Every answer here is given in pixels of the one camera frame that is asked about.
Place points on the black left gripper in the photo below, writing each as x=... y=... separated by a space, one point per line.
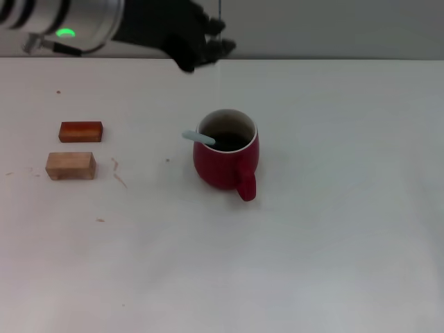
x=156 y=24

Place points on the red ceramic cup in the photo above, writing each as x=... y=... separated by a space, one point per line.
x=222 y=170

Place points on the dark coffee liquid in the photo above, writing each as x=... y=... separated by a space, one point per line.
x=232 y=142

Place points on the dark reddish wooden block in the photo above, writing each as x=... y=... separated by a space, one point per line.
x=81 y=132

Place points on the light wooden block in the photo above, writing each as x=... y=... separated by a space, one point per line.
x=71 y=166

